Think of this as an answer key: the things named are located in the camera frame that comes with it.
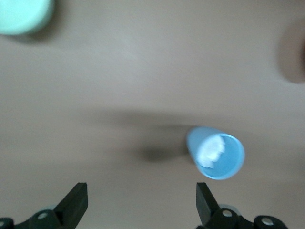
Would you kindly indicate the mint green bowl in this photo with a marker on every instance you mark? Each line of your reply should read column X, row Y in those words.
column 21, row 14

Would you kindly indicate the crumpled white paper ball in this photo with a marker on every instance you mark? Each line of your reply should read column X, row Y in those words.
column 210, row 150

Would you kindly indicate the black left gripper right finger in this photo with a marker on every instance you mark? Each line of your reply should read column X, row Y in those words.
column 207, row 205

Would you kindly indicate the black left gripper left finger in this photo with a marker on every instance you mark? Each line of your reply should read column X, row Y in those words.
column 71, row 205

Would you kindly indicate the blue cup holding white paper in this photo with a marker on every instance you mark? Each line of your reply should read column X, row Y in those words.
column 228, row 167

